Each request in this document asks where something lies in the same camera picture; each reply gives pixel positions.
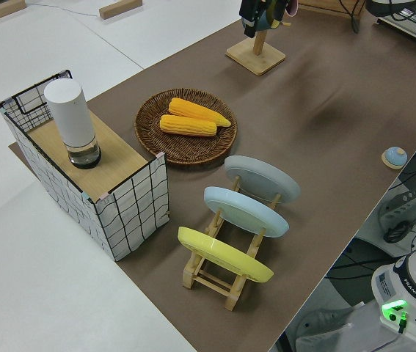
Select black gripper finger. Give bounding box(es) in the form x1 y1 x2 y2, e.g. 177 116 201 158
238 0 264 38

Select dark blue mug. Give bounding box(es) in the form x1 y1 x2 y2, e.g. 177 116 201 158
255 0 286 32

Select wooden mug tree stand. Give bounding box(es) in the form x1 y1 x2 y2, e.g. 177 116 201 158
225 21 287 77

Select yellow corn cob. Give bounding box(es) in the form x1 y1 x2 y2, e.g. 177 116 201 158
159 114 218 138
168 97 233 128

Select brown table mat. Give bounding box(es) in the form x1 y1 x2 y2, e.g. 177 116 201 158
8 0 416 352

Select brown wicker basket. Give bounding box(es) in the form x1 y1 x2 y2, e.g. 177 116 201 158
134 87 238 166

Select white toaster oven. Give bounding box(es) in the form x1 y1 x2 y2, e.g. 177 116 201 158
373 0 416 44

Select grey plate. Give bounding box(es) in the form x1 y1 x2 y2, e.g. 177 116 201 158
224 155 301 205

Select light blue plate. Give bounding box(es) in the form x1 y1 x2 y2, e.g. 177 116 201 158
203 186 290 238

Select blue wooden service bell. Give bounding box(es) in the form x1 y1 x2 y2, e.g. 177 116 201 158
381 146 409 170

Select yellow plate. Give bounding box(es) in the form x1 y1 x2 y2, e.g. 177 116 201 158
177 226 275 284

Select white power strip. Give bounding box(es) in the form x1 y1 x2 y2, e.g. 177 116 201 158
377 178 416 239

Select wooden plate rack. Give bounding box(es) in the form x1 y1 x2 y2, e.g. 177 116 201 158
181 175 282 312

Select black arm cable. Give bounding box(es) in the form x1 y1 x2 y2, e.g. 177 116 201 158
338 0 416 62

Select wire grid box wooden shelf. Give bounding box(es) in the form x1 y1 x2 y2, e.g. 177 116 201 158
0 68 170 262

